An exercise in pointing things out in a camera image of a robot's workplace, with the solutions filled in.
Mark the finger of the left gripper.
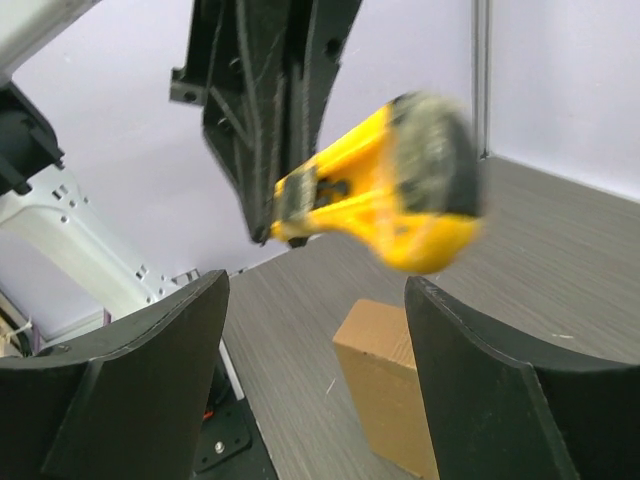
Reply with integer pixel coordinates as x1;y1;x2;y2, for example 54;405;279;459
170;0;361;244

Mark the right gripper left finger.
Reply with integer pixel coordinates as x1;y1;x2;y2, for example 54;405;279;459
1;270;230;479

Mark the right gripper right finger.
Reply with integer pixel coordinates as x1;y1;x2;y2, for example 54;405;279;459
405;277;639;479

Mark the brown cardboard express box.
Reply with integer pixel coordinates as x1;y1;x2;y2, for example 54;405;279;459
333;299;439;479

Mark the yellow utility knife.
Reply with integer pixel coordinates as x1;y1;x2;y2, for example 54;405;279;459
269;90;483;275

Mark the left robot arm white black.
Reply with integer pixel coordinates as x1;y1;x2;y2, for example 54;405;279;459
1;1;361;319

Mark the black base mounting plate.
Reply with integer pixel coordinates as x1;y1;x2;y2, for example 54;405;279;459
191;341;279;480

